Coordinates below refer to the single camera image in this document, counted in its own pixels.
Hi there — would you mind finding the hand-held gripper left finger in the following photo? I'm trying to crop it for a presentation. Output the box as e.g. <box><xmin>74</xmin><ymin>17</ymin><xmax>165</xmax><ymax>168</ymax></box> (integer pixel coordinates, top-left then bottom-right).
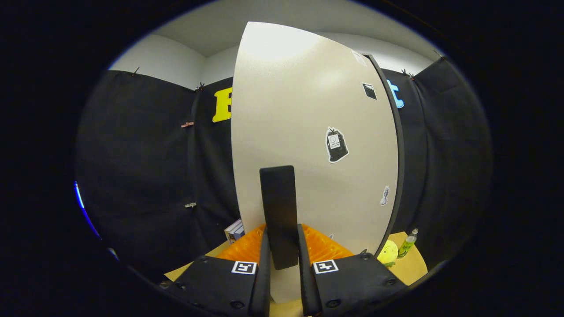
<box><xmin>170</xmin><ymin>225</ymin><xmax>271</xmax><ymax>317</ymax></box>

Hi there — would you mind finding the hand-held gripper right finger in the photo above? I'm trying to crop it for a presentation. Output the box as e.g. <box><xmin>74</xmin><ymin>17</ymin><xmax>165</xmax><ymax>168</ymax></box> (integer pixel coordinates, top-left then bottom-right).
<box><xmin>297</xmin><ymin>224</ymin><xmax>408</xmax><ymax>317</ymax></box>

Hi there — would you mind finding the black door handle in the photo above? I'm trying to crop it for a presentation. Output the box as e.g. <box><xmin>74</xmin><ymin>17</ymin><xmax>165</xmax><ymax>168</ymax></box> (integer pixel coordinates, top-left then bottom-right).
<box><xmin>259</xmin><ymin>166</ymin><xmax>299</xmax><ymax>270</ymax></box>

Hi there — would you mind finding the grey shoe cabinet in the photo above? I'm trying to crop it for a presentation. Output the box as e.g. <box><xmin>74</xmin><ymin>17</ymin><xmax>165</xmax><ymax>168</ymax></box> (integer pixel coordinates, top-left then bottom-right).
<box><xmin>368</xmin><ymin>54</ymin><xmax>405</xmax><ymax>258</ymax></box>

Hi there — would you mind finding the beige shoe cabinet door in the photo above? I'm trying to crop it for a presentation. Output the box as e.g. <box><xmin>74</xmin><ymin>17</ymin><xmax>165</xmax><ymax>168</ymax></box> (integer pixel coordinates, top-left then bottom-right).
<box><xmin>231</xmin><ymin>21</ymin><xmax>399</xmax><ymax>304</ymax></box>

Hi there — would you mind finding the yellow plush toy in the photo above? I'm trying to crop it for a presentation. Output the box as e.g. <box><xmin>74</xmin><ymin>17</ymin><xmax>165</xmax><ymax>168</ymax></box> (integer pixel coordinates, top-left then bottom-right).
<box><xmin>377</xmin><ymin>240</ymin><xmax>399</xmax><ymax>268</ymax></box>

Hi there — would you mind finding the stack of books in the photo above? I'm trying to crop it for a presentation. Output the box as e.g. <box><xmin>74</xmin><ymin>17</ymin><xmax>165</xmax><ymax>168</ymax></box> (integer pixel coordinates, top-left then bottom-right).
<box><xmin>224</xmin><ymin>219</ymin><xmax>245</xmax><ymax>244</ymax></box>

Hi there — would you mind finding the green bottle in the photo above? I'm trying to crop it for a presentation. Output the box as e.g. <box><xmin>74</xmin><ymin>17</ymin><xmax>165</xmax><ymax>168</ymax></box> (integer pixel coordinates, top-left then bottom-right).
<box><xmin>397</xmin><ymin>228</ymin><xmax>419</xmax><ymax>258</ymax></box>

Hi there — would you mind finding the black backdrop cloth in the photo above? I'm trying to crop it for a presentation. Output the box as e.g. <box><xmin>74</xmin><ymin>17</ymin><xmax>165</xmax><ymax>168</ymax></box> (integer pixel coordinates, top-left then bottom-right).
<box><xmin>75</xmin><ymin>57</ymin><xmax>492</xmax><ymax>282</ymax></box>

